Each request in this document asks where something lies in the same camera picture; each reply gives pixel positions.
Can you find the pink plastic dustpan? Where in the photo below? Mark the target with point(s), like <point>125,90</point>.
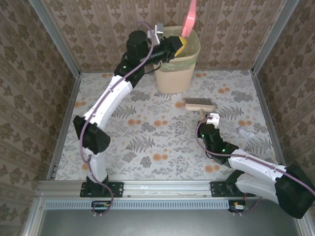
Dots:
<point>190,17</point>

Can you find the white paper scrap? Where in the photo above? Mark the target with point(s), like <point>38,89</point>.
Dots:
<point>246,133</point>

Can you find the wooden hand brush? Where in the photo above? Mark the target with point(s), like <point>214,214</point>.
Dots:
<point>197,106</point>

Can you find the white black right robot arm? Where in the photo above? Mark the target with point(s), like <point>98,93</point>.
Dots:
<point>256,167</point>

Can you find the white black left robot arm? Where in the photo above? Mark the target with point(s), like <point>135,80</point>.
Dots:
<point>110,96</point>

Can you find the green translucent bin liner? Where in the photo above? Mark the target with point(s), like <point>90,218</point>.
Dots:
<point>187,62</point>

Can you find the beige plastic waste bin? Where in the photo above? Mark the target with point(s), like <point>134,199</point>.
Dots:
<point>172,81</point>

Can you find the floral patterned tablecloth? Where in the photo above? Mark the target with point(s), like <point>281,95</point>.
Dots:
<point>172,159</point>

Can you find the grey metal sheet panel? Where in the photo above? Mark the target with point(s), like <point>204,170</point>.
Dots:
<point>160,223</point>

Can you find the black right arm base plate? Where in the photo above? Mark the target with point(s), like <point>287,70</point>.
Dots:
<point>217,189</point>

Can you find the aluminium right table side rail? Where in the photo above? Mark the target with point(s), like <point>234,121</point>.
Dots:
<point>269,123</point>

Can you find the aluminium table side rail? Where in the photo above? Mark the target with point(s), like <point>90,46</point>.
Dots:
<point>64,123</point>
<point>269,123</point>

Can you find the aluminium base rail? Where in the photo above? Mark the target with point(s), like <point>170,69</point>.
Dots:
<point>167,188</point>

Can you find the aluminium left frame post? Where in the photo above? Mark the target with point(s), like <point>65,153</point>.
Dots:
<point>56,41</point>

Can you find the aluminium frame post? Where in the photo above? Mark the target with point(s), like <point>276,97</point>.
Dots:
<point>273,37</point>
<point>56,41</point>

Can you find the aluminium right frame post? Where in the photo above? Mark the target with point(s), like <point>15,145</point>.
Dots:
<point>273,37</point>

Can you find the aluminium left table side rail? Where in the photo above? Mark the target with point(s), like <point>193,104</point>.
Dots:
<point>64,123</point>

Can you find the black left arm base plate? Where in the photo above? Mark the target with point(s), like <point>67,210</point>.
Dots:
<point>118,189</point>

